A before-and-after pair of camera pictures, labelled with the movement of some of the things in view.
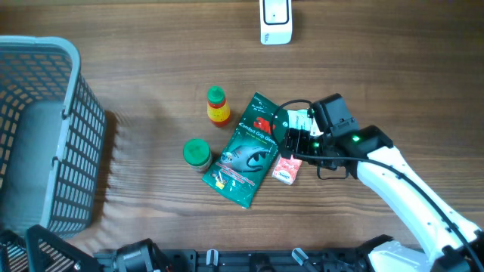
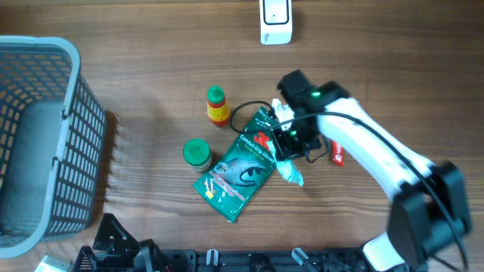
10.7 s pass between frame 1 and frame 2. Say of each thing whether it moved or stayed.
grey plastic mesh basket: stayed
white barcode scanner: stayed
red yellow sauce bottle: stayed
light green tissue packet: moved
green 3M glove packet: moved
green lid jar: stayed
